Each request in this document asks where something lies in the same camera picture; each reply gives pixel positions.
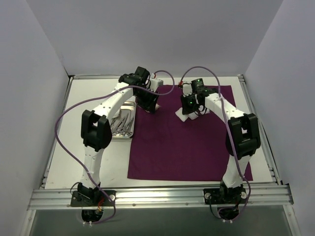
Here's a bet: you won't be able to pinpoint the white gauze pad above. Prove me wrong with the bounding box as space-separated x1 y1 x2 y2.
117 109 127 119
188 113 199 120
175 108 189 122
199 106 210 115

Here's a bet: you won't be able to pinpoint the clear bag of cotton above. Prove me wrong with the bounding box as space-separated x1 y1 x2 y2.
145 104 160 114

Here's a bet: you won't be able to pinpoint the steel instrument tray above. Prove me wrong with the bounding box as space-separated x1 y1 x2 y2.
110 101 136 140

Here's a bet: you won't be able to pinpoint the steel forceps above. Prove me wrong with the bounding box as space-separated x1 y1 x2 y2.
123 117 134 136
110 117 121 136

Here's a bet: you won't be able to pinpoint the purple surgical cloth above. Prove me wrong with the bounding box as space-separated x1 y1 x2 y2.
127 85 240 181

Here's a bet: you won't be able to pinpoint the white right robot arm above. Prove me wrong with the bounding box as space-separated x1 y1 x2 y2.
175 78 261 203

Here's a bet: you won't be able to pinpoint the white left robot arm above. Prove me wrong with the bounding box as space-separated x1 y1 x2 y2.
77 67 163 206

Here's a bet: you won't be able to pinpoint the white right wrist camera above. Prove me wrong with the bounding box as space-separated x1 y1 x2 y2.
178 81 193 97

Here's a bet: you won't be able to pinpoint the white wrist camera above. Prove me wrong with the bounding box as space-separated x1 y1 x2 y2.
178 81 193 97
148 73 163 92

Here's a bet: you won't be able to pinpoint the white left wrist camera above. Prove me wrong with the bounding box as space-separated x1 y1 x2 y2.
148 73 163 92

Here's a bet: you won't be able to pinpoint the aluminium right rail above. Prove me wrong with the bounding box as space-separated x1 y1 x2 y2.
237 74 284 185

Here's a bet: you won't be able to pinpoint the aluminium rail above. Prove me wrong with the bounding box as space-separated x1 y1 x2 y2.
237 74 284 185
28 183 293 210

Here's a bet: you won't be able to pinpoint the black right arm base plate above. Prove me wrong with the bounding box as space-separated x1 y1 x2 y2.
203 187 247 205

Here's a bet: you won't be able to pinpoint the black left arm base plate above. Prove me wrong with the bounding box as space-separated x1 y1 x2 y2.
70 190 116 207

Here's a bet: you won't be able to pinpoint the aluminium front rail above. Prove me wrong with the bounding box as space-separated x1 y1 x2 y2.
28 183 293 210

